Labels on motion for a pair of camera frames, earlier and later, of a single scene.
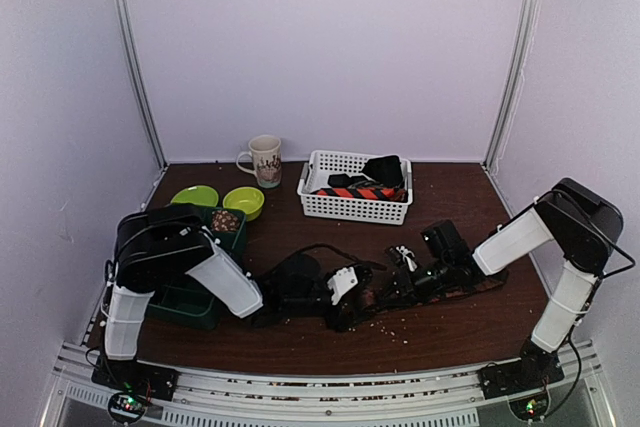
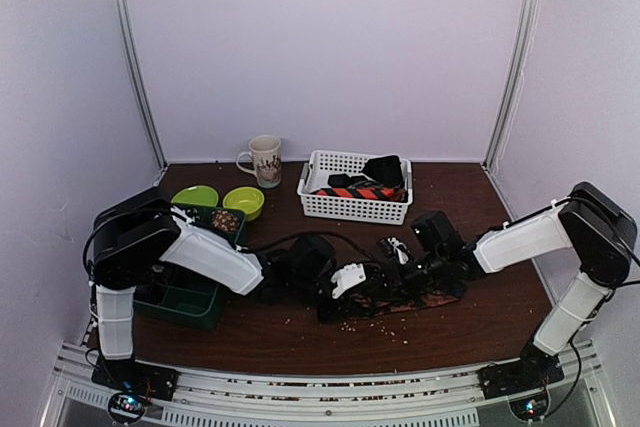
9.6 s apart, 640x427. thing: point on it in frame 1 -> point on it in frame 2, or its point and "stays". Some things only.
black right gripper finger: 400,295 -> 388,280
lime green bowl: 248,199 stays
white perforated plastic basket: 321,164 stays
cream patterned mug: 266,150 stays
